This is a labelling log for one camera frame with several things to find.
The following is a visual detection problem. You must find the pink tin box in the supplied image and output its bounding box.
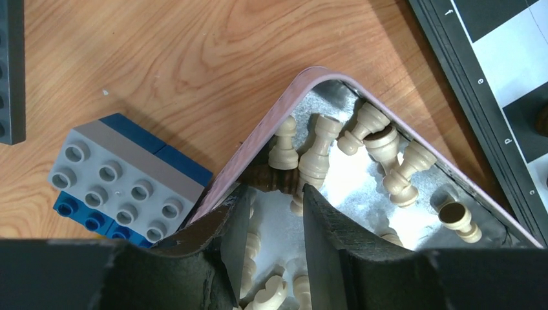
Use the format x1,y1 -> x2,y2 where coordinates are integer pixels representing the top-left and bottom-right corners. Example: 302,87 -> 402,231
201,67 -> 547,309

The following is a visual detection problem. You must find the blue lego brick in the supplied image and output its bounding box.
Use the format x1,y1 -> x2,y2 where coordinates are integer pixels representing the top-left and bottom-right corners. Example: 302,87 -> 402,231
52,112 -> 214,249

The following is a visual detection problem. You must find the white chess pawn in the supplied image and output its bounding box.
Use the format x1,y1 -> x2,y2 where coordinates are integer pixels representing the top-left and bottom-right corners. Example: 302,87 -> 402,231
268,115 -> 299,170

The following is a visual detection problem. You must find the dark brown chess piece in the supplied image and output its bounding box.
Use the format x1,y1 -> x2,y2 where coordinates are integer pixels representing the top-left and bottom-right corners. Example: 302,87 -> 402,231
237,164 -> 299,194

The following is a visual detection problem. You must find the cream white chess piece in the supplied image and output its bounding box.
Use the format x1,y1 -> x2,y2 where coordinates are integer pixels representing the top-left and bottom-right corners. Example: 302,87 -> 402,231
337,103 -> 390,156

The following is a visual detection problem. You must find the folding chess board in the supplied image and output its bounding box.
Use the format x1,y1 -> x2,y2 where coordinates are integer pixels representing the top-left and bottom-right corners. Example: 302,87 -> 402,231
410,1 -> 547,245

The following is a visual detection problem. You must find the grey lego baseplate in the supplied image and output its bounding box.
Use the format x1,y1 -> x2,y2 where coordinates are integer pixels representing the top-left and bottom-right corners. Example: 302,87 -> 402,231
1,0 -> 26,145

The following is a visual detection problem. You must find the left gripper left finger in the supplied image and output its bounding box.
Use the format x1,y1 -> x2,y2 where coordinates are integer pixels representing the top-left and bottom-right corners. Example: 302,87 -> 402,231
1,185 -> 253,309

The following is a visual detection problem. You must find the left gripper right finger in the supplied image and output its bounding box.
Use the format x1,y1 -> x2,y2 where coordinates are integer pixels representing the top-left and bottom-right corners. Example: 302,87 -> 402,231
303,185 -> 547,309

